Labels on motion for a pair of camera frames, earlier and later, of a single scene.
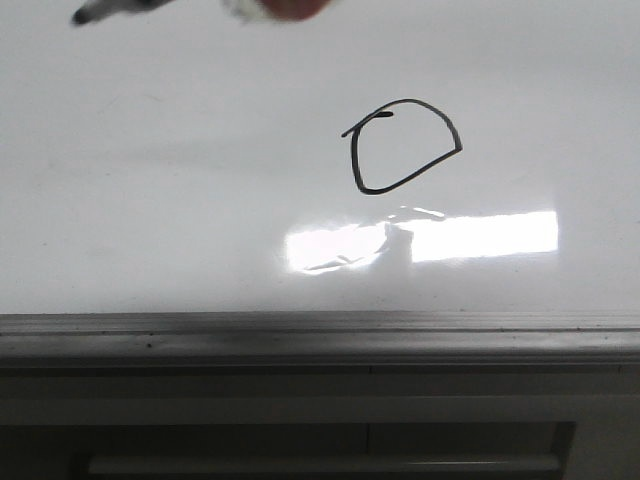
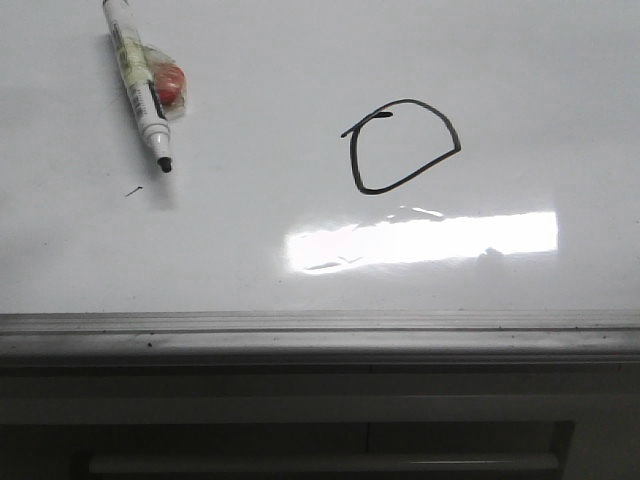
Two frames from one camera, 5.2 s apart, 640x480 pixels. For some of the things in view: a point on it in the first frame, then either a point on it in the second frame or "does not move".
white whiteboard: x=381 y=157 does not move
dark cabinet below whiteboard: x=320 y=422 does not move
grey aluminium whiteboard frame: x=325 y=339 does not move
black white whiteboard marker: x=95 y=9 -> x=155 y=124
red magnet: x=258 y=10 -> x=169 y=82
